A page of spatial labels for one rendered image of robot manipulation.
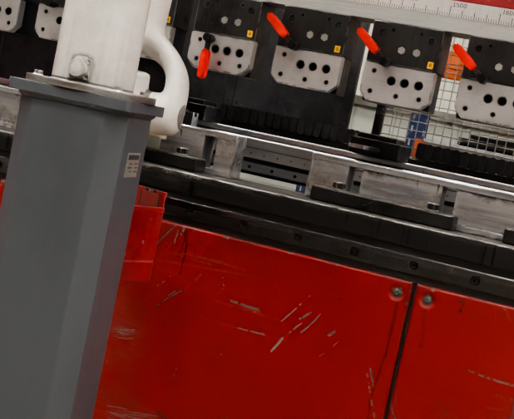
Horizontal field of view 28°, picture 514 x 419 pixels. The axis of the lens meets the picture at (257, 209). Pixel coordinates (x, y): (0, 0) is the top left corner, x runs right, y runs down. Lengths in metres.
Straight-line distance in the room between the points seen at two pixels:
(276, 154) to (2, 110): 0.66
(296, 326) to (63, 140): 0.81
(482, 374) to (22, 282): 0.93
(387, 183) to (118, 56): 0.84
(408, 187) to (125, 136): 0.84
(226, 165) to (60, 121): 0.86
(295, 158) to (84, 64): 1.11
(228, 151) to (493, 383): 0.75
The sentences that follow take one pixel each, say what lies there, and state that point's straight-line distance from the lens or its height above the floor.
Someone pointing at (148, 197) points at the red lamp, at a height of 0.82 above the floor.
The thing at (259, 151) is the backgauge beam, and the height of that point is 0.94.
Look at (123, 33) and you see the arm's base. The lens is 1.50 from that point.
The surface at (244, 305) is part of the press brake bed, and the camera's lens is 2.14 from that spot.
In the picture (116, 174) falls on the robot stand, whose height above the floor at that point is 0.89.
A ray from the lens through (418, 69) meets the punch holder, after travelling 2.16.
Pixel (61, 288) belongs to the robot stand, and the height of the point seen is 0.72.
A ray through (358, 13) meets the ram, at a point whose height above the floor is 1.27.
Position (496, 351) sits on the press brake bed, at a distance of 2.02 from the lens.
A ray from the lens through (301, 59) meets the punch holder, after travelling 2.22.
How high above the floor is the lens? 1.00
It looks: 5 degrees down
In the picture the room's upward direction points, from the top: 12 degrees clockwise
